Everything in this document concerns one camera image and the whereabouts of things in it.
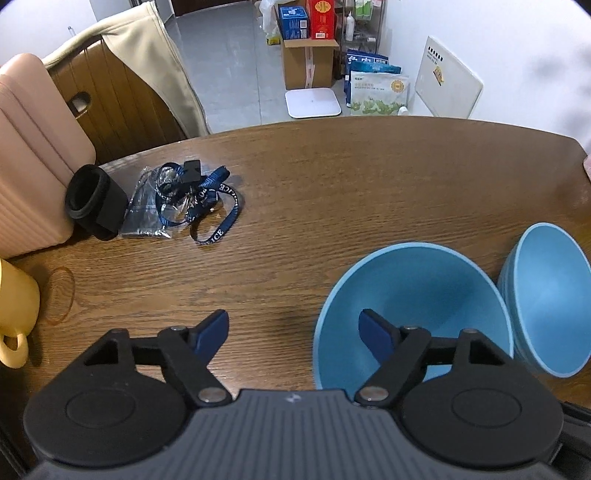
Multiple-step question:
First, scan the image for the clear plastic packet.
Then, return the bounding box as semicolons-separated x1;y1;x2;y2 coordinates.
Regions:
119;166;186;241

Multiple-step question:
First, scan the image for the wire rack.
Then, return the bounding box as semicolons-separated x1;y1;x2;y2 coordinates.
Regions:
342;0;387;85

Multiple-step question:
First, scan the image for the blue bowl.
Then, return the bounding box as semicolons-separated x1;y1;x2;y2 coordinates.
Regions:
313;242;515;393
497;222;591;379

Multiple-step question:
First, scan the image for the white bathroom scale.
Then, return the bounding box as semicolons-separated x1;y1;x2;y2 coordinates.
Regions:
284;88;343;120

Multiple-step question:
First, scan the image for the black cylinder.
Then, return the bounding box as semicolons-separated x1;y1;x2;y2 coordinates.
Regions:
65;164;129;242

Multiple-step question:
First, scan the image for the pink suitcase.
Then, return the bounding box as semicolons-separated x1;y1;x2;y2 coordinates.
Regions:
0;53;98;260

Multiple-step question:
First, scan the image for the wooden chair with beige coat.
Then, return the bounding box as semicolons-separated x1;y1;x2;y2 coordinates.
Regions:
41;0;211;137

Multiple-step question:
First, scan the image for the blue lanyard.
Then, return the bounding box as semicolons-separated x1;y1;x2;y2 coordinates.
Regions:
154;159;243;246

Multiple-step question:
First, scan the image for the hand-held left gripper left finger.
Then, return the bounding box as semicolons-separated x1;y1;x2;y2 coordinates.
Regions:
83;309;233;408

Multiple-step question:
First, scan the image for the yellow mug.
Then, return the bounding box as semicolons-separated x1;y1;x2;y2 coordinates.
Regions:
0;258;42;369

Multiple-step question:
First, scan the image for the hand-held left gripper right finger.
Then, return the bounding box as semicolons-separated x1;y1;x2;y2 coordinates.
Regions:
353;309;509;409

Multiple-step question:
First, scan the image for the red box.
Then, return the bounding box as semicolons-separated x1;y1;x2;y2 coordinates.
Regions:
307;0;337;40

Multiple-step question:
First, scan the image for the white board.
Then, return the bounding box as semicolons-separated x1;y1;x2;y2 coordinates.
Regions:
414;35;485;119

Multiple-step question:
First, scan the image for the cardboard box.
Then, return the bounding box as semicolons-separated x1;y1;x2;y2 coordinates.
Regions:
280;38;341;91

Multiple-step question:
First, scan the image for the blue box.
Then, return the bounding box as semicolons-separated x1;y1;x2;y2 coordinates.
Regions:
278;6;310;42

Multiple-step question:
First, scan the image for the brown wooden chair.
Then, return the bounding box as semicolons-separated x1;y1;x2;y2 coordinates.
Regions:
46;34;188;165

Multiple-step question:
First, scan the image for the white plastic bag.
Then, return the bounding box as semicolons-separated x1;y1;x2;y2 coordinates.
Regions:
259;0;283;45

